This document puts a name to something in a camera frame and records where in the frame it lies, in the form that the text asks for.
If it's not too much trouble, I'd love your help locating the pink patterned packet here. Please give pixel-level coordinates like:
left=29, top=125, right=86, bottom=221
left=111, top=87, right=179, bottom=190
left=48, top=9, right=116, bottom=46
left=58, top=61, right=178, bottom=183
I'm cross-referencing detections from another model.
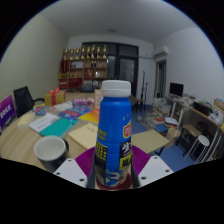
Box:
left=72, top=97, right=95, bottom=108

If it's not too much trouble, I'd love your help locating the black mug white inside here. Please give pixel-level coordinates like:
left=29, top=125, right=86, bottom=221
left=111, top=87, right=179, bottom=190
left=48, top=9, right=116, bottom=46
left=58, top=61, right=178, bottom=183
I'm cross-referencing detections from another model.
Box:
left=33, top=135, right=70, bottom=174

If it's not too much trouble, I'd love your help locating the long wooden wall desk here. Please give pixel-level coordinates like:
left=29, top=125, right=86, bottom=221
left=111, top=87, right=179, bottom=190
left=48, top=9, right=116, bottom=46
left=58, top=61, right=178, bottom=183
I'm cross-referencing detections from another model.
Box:
left=164, top=94, right=224, bottom=161

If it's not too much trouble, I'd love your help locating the black computer monitor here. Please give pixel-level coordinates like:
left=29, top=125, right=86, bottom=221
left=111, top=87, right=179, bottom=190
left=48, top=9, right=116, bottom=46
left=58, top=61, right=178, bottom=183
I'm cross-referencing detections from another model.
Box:
left=168, top=82, right=185, bottom=98

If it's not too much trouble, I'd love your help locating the wooden shelf unit with trophies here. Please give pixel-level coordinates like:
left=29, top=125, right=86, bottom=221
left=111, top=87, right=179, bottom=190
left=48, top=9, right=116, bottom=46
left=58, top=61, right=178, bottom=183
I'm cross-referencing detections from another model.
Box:
left=58, top=44, right=109, bottom=92

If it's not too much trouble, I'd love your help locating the brown wooden stool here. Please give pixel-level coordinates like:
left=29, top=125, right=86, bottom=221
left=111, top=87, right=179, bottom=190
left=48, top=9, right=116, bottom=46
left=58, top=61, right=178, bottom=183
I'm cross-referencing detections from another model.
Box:
left=175, top=123, right=204, bottom=148

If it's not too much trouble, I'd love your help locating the purple sign board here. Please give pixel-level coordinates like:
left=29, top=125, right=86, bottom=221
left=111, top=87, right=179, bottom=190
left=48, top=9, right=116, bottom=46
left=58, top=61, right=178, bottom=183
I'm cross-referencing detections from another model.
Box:
left=0, top=94, right=17, bottom=131

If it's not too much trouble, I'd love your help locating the low wooden side table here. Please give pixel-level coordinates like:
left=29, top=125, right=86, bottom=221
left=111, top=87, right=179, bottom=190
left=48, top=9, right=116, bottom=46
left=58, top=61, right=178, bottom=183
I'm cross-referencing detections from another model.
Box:
left=131, top=129, right=170, bottom=156

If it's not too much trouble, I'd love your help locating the blue patterned book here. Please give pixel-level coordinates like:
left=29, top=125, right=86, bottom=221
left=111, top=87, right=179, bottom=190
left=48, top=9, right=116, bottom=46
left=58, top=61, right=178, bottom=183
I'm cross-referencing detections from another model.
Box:
left=57, top=105, right=94, bottom=120

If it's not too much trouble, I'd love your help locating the black tripod stand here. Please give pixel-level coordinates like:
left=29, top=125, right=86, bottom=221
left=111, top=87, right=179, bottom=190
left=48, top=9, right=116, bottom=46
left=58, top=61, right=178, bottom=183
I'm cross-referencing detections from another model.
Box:
left=141, top=69, right=149, bottom=108

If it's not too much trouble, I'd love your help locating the white wall air conditioner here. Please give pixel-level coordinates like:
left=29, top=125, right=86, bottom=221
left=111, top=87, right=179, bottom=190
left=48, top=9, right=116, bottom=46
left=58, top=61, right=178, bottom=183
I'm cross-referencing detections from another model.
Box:
left=153, top=45, right=170, bottom=60

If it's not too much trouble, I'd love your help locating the white paper sheet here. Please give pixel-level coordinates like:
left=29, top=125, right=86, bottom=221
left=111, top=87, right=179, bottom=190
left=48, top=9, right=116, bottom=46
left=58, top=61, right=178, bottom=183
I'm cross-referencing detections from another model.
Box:
left=28, top=112, right=61, bottom=134

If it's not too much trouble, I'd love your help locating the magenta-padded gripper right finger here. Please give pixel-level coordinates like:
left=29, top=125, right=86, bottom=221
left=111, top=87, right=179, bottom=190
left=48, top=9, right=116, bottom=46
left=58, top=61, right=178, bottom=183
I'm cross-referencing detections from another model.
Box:
left=129, top=144, right=175, bottom=188

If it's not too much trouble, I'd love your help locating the blue drink bottle white cap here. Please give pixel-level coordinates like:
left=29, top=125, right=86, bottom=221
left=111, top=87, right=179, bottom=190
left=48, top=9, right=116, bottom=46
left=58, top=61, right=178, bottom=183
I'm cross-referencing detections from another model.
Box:
left=93, top=79, right=134, bottom=190

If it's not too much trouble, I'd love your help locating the pile of books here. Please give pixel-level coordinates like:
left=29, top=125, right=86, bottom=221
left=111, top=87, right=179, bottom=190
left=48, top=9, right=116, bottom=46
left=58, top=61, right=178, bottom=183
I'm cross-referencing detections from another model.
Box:
left=144, top=98, right=179, bottom=129

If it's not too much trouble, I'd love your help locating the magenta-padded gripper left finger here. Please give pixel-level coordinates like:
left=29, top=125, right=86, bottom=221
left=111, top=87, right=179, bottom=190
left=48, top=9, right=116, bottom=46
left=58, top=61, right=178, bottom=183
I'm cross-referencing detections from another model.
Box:
left=52, top=146, right=98, bottom=190

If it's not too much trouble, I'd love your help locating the yellow gift box red ribbon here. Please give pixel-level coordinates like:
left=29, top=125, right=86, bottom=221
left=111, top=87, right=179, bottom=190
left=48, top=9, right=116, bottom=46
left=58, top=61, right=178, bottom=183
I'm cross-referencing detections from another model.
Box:
left=44, top=87, right=67, bottom=107

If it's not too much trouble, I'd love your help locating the kraft paper envelope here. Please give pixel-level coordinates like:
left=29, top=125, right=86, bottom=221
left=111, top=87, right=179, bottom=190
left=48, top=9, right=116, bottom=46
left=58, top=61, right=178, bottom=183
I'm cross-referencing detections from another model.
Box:
left=67, top=122, right=99, bottom=150

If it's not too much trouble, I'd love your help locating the small standing kraft box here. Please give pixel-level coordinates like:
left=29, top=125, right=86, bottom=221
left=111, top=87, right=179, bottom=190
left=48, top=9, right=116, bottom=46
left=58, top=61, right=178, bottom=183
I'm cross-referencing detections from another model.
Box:
left=94, top=88, right=104, bottom=109

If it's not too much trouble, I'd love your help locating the pale yellow paper pad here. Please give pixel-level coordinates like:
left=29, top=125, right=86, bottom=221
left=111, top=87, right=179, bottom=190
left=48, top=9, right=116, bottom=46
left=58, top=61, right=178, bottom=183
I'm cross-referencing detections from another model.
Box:
left=16, top=112, right=36, bottom=129

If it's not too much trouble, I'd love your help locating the teal notebook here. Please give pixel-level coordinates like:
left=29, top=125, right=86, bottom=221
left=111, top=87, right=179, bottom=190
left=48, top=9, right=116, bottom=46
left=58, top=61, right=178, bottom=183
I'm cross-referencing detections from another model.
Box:
left=39, top=117, right=79, bottom=138

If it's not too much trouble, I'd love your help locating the black framed glass door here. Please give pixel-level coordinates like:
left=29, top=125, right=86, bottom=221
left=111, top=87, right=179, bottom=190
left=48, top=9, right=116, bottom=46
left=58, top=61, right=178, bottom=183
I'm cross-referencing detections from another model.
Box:
left=106, top=43, right=139, bottom=98

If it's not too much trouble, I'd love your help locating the black office chair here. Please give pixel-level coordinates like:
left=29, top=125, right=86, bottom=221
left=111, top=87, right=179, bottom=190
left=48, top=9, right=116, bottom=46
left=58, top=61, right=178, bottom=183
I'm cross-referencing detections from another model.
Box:
left=13, top=85, right=46, bottom=118

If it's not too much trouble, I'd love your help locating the orange book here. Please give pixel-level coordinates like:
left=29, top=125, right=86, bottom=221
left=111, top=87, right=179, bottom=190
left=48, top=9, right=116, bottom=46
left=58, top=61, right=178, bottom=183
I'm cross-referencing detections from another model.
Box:
left=78, top=108, right=101, bottom=125

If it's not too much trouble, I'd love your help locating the white round stool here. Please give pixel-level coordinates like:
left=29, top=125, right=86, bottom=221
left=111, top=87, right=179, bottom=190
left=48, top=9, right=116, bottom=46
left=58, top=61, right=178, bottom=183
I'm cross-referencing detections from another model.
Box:
left=183, top=134, right=211, bottom=164

